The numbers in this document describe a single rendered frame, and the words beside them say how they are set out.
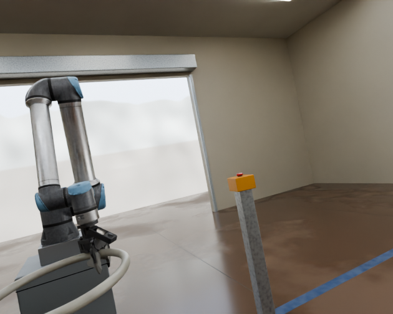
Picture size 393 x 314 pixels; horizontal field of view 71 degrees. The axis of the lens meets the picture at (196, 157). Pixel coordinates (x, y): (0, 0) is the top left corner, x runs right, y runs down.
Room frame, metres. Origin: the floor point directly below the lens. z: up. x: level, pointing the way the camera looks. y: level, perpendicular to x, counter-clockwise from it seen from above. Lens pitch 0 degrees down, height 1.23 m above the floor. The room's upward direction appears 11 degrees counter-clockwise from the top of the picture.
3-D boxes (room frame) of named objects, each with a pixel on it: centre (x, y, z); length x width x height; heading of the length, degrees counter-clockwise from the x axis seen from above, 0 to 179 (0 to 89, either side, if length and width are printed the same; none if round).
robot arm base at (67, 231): (1.49, 0.81, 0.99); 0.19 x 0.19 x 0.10
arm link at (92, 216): (1.14, 0.49, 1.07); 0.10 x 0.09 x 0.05; 161
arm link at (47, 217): (1.50, 0.80, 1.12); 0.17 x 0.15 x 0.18; 109
